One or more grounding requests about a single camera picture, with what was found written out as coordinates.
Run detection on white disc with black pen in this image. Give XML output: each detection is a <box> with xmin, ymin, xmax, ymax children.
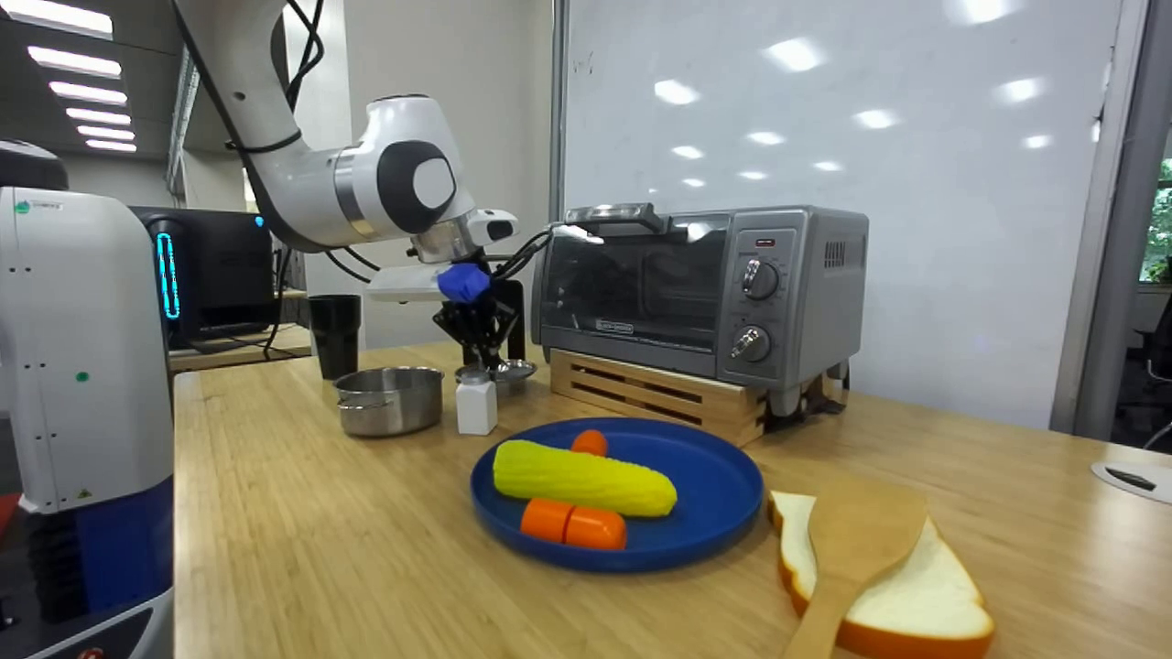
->
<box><xmin>1088</xmin><ymin>455</ymin><xmax>1172</xmax><ymax>504</ymax></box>

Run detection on white and blue robot base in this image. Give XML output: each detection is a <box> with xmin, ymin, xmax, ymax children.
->
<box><xmin>0</xmin><ymin>178</ymin><xmax>177</xmax><ymax>659</ymax></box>

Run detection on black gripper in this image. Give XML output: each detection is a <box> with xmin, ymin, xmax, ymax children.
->
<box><xmin>437</xmin><ymin>283</ymin><xmax>530</xmax><ymax>376</ymax></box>

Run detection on blue round plate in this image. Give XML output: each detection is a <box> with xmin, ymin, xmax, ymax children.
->
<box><xmin>468</xmin><ymin>418</ymin><xmax>769</xmax><ymax>575</ymax></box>

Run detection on long orange carrot piece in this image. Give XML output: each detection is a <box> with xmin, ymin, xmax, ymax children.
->
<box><xmin>518</xmin><ymin>493</ymin><xmax>630</xmax><ymax>552</ymax></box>

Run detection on yellow maize cob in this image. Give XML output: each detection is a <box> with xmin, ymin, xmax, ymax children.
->
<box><xmin>490</xmin><ymin>436</ymin><xmax>680</xmax><ymax>524</ymax></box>

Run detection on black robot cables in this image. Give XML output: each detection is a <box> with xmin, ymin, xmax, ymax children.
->
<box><xmin>177</xmin><ymin>0</ymin><xmax>564</xmax><ymax>289</ymax></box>

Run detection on tall black cup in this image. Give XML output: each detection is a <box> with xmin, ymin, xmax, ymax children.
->
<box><xmin>303</xmin><ymin>292</ymin><xmax>366</xmax><ymax>383</ymax></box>

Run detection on black computer with cyan light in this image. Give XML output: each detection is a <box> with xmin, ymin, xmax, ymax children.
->
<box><xmin>127</xmin><ymin>202</ymin><xmax>283</xmax><ymax>352</ymax></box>

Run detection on small steel pot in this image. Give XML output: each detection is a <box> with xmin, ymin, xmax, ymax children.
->
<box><xmin>333</xmin><ymin>365</ymin><xmax>446</xmax><ymax>441</ymax></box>

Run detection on short orange carrot piece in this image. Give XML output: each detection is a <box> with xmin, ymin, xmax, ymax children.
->
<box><xmin>568</xmin><ymin>424</ymin><xmax>612</xmax><ymax>463</ymax></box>

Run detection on white salt shaker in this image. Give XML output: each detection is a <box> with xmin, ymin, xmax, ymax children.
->
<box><xmin>454</xmin><ymin>371</ymin><xmax>503</xmax><ymax>441</ymax></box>

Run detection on grey toaster oven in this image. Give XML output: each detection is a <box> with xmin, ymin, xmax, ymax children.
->
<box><xmin>530</xmin><ymin>202</ymin><xmax>873</xmax><ymax>418</ymax></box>

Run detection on wooden slatted stand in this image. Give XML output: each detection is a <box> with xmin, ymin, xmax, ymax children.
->
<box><xmin>546</xmin><ymin>348</ymin><xmax>778</xmax><ymax>449</ymax></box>

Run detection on white wrist camera blue plug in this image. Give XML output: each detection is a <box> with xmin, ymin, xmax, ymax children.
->
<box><xmin>363</xmin><ymin>256</ymin><xmax>496</xmax><ymax>308</ymax></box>

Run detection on toy bread slice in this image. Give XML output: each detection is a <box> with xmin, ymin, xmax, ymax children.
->
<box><xmin>767</xmin><ymin>486</ymin><xmax>996</xmax><ymax>659</ymax></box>

